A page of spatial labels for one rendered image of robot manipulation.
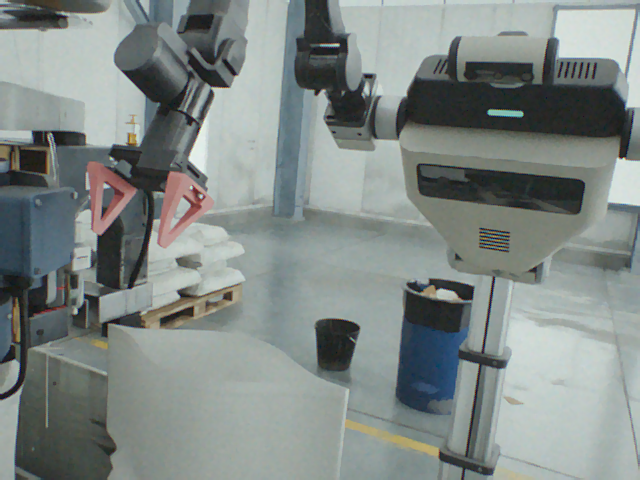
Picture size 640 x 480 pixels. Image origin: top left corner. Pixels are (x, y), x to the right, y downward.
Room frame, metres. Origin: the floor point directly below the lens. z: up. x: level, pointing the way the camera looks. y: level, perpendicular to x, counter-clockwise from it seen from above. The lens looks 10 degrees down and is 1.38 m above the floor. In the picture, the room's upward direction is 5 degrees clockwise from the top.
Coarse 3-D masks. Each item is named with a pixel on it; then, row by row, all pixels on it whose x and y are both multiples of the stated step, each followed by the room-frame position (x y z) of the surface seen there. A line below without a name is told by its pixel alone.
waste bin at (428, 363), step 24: (408, 288) 2.88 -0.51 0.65; (456, 288) 3.14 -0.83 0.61; (408, 312) 2.86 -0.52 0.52; (432, 312) 2.74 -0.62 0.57; (456, 312) 2.72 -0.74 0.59; (408, 336) 2.85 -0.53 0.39; (432, 336) 2.75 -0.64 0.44; (456, 336) 2.74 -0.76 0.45; (408, 360) 2.84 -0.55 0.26; (432, 360) 2.75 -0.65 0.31; (456, 360) 2.75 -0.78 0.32; (408, 384) 2.83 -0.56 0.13; (432, 384) 2.76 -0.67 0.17; (432, 408) 2.76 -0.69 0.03
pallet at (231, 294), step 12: (228, 288) 4.34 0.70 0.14; (240, 288) 4.50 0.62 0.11; (180, 300) 3.90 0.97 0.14; (192, 300) 3.93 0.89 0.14; (204, 300) 4.02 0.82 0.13; (228, 300) 4.41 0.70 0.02; (156, 312) 3.59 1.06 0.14; (168, 312) 3.63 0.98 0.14; (192, 312) 3.91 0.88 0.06; (204, 312) 4.04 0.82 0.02; (96, 324) 3.59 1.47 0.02; (144, 324) 3.42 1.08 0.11; (156, 324) 3.52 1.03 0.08; (168, 324) 3.71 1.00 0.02; (180, 324) 3.76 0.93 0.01
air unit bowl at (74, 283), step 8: (72, 280) 0.86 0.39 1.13; (80, 280) 0.87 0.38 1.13; (64, 288) 0.87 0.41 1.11; (72, 288) 0.86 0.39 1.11; (80, 288) 0.87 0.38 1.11; (64, 296) 0.87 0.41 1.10; (72, 296) 0.86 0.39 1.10; (80, 296) 0.87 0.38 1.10; (72, 304) 0.86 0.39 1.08; (80, 304) 0.87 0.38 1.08
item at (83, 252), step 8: (80, 224) 0.87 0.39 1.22; (80, 232) 0.87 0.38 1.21; (80, 240) 0.87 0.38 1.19; (80, 248) 0.87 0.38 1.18; (88, 248) 0.88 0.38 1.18; (80, 256) 0.86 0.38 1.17; (88, 256) 0.88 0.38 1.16; (72, 264) 0.85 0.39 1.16; (80, 264) 0.86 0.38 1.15; (88, 264) 0.88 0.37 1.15; (64, 272) 0.86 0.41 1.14; (72, 272) 0.86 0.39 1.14; (80, 272) 0.87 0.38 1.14; (72, 312) 0.87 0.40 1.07
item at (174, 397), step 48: (144, 336) 0.91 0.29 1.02; (192, 336) 0.93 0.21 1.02; (240, 336) 0.93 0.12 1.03; (144, 384) 0.80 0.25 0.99; (192, 384) 0.73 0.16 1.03; (240, 384) 0.74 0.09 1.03; (288, 384) 0.75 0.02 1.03; (336, 384) 0.76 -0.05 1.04; (144, 432) 0.79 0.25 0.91; (192, 432) 0.73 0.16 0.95; (240, 432) 0.74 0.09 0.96; (288, 432) 0.75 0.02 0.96; (336, 432) 0.74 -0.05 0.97
